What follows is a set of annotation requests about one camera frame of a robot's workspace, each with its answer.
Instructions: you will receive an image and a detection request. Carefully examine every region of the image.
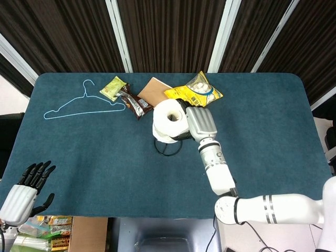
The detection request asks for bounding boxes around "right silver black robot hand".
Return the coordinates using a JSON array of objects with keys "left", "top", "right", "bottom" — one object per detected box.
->
[{"left": 170, "top": 98, "right": 218, "bottom": 144}]

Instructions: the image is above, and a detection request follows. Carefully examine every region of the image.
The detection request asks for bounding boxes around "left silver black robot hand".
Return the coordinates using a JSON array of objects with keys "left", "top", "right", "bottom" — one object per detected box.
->
[{"left": 0, "top": 160, "right": 57, "bottom": 226}]

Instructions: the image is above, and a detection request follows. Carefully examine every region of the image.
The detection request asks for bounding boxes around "white paper towel roll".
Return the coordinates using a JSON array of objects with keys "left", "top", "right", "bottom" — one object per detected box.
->
[{"left": 152, "top": 99, "right": 190, "bottom": 144}]

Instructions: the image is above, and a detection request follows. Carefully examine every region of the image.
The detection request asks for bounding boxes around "yellow marshmallow bag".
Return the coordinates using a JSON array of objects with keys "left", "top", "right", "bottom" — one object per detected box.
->
[{"left": 164, "top": 70, "right": 224, "bottom": 108}]

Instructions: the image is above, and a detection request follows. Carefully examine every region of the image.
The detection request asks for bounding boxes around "clear bin of snack packets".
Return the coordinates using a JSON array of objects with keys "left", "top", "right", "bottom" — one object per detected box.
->
[{"left": 12, "top": 215, "right": 74, "bottom": 252}]

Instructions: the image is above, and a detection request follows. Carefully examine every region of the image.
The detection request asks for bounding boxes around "brown spiral notebook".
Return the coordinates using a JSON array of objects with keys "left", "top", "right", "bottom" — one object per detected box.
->
[{"left": 136, "top": 77, "right": 174, "bottom": 106}]

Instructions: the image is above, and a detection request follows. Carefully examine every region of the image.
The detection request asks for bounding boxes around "brown snack bag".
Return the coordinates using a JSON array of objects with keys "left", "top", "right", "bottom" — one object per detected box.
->
[{"left": 115, "top": 83, "right": 154, "bottom": 121}]

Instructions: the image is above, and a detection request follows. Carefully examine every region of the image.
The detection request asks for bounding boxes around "brown cardboard box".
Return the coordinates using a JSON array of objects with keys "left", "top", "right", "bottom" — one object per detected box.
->
[{"left": 71, "top": 216, "right": 109, "bottom": 252}]

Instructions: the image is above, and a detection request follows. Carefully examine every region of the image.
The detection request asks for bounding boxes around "dark brown pleated screen panel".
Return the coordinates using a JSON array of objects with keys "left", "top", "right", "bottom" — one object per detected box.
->
[
  {"left": 0, "top": 0, "right": 125, "bottom": 87},
  {"left": 258, "top": 0, "right": 336, "bottom": 106},
  {"left": 219, "top": 0, "right": 292, "bottom": 74},
  {"left": 117, "top": 0, "right": 226, "bottom": 74}
]

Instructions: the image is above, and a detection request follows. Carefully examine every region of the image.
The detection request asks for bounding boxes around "yellow green snack packet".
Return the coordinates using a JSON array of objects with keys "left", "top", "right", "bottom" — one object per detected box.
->
[{"left": 99, "top": 76, "right": 127, "bottom": 102}]

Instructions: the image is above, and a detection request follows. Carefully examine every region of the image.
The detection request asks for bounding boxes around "teal table cloth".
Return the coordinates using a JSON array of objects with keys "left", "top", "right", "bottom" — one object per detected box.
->
[{"left": 0, "top": 72, "right": 332, "bottom": 219}]

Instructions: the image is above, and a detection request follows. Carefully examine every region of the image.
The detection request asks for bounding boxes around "black equipment stand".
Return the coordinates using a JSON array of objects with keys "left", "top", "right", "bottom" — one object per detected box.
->
[{"left": 312, "top": 98, "right": 336, "bottom": 174}]

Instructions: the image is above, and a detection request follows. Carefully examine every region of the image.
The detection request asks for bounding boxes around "black ring stand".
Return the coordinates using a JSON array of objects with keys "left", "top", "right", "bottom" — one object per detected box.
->
[{"left": 154, "top": 139, "right": 183, "bottom": 157}]

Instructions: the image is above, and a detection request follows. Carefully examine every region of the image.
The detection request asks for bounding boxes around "white screen frame post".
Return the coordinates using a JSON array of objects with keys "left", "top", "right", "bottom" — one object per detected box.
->
[
  {"left": 208, "top": 0, "right": 243, "bottom": 74},
  {"left": 104, "top": 0, "right": 133, "bottom": 74},
  {"left": 251, "top": 0, "right": 300, "bottom": 74},
  {"left": 0, "top": 33, "right": 39, "bottom": 99},
  {"left": 310, "top": 93, "right": 336, "bottom": 111}
]

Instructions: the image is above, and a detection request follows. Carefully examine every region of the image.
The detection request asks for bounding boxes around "light blue wire hanger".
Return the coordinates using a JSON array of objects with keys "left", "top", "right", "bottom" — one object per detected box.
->
[{"left": 44, "top": 79, "right": 126, "bottom": 120}]

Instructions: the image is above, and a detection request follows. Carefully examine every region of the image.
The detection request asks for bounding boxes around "black cable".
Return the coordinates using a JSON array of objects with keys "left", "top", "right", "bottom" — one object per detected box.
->
[{"left": 204, "top": 215, "right": 279, "bottom": 252}]

